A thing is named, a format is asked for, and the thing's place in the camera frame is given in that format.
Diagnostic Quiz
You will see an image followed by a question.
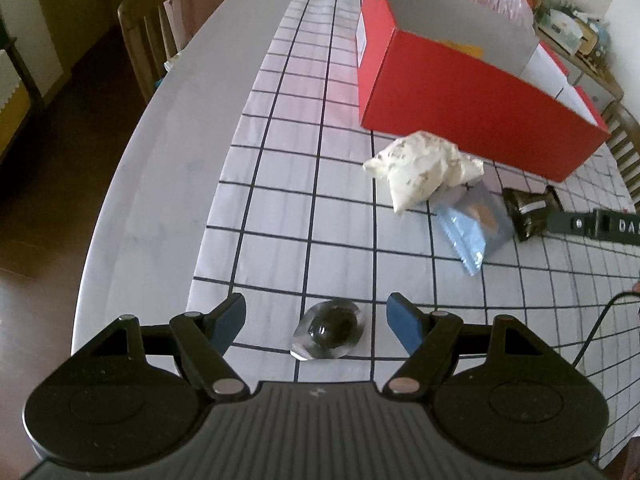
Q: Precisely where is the light blue snack packet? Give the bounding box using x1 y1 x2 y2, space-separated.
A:
432 182 516 277

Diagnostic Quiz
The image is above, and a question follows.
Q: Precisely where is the cream white snack packet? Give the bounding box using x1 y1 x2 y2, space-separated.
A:
362 130 486 216

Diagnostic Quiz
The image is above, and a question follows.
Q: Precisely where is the white checked tablecloth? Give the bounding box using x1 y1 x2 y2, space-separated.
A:
187 0 633 466

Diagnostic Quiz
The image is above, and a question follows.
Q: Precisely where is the clear cup of dark jelly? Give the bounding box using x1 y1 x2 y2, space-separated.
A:
290 297 366 361

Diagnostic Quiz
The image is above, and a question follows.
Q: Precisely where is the slatted wooden chair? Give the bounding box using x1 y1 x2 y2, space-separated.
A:
602 100 640 201

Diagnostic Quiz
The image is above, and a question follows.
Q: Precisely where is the white and green box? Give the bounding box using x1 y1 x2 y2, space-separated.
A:
545 10 578 41

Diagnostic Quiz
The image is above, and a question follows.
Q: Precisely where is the red cardboard shoe box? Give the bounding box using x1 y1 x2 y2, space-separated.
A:
357 0 612 183

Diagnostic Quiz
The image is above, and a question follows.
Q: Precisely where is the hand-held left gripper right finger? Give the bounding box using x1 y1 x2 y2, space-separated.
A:
384 292 566 401

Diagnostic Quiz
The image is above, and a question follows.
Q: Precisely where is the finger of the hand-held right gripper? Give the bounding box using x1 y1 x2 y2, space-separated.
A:
547 210 597 237

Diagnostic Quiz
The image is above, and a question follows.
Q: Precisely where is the black cable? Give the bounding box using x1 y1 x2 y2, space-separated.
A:
570 292 640 366

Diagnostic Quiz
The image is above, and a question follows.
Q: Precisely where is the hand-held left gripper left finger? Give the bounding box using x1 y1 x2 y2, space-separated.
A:
70 293 251 401

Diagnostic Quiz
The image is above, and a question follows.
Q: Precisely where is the yellow and white shelf unit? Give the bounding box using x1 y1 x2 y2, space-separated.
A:
0 35 41 156

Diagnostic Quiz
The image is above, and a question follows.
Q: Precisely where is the dark green snack packet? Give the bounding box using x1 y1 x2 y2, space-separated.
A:
501 185 563 243

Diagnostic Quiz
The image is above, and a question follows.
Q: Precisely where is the white sideboard cabinet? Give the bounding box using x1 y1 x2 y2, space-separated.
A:
537 25 626 106

